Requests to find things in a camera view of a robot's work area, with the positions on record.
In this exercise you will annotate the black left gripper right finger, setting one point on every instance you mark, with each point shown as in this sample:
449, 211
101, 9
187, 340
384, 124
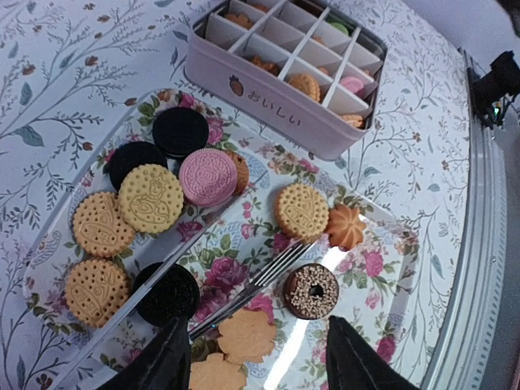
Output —
352, 364

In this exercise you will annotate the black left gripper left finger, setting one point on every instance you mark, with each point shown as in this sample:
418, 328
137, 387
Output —
163, 364

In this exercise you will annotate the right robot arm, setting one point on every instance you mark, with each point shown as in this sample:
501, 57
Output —
492, 94

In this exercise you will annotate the chocolate sprinkle donut cookie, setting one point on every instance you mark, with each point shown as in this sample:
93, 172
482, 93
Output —
311, 291

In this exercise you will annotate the swirl butter cookie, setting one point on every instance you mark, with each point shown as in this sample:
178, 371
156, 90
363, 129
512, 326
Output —
344, 227

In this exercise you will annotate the floral rectangular tray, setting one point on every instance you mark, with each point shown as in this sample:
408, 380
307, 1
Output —
224, 246

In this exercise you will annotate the yellow dotted round biscuit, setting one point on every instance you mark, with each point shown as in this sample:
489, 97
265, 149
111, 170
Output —
301, 212

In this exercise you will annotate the pink sandwich cookie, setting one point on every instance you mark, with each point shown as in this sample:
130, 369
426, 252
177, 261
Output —
208, 177

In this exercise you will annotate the floral patterned tablecloth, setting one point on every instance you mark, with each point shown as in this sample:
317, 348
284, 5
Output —
72, 70

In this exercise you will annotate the black sandwich cookie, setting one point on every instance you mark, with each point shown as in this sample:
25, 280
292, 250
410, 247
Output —
179, 131

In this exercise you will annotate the pink tin with white dividers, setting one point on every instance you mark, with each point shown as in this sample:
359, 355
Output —
282, 63

